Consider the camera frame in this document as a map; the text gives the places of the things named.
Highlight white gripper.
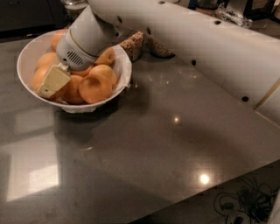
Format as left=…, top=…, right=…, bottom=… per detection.
left=37, top=29, right=101, bottom=98

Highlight large orange front left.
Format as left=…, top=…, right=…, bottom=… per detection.
left=32, top=66, right=66, bottom=100

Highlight white paper bowl liner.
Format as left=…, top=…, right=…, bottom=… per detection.
left=58, top=45, right=132, bottom=114

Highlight clear plastic wrapped packet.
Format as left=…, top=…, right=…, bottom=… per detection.
left=215, top=3, right=253, bottom=29

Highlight black cables on floor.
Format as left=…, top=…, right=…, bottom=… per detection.
left=213, top=174, right=280, bottom=224

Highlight glass jar behind bowl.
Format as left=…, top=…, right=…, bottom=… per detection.
left=60, top=0, right=88, bottom=18

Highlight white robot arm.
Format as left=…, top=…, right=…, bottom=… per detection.
left=38, top=0, right=280, bottom=124

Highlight orange front right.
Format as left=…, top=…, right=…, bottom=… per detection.
left=79, top=65, right=116, bottom=104

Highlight glass jar beige grains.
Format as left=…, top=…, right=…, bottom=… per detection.
left=147, top=37, right=174, bottom=58

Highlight orange front centre low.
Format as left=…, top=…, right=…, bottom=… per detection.
left=62, top=75, right=84, bottom=105

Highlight orange top back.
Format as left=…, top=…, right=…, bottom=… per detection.
left=51, top=29, right=67, bottom=52

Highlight glass jar brown grains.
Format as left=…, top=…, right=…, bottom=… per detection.
left=195, top=0, right=219, bottom=17

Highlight glass jar light cereal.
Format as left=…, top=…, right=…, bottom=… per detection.
left=120, top=31, right=144, bottom=62

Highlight white bowl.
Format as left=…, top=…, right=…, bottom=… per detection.
left=16, top=28, right=133, bottom=114

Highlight orange left middle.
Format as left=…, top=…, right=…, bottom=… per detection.
left=37, top=52, right=56, bottom=68

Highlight dark cabinet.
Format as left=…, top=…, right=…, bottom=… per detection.
left=0, top=0, right=71, bottom=39

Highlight orange centre small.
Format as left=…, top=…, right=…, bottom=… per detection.
left=71, top=65, right=94, bottom=77

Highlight orange back right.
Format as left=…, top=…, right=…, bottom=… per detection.
left=95, top=47, right=116, bottom=66

